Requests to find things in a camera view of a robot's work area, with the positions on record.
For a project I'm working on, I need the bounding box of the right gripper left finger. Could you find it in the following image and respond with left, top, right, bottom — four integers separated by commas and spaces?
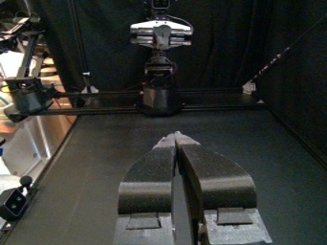
111, 132, 179, 245

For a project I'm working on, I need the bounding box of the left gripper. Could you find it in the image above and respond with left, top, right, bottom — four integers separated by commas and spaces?
130, 18, 194, 51

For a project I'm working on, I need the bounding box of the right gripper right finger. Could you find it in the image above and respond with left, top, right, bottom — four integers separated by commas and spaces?
174, 130, 276, 245

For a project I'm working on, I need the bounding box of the small black camera box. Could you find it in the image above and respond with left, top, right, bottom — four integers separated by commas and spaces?
0, 174, 35, 222

